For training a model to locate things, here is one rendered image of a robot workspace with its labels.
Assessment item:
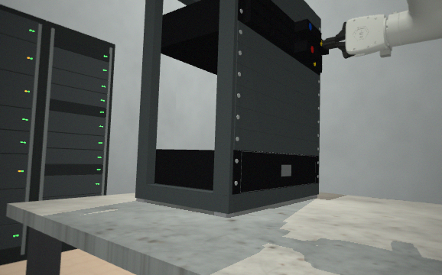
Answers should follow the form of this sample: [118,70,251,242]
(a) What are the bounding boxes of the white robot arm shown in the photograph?
[380,0,442,58]

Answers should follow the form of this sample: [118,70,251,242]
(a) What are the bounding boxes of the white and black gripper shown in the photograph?
[322,15,389,59]

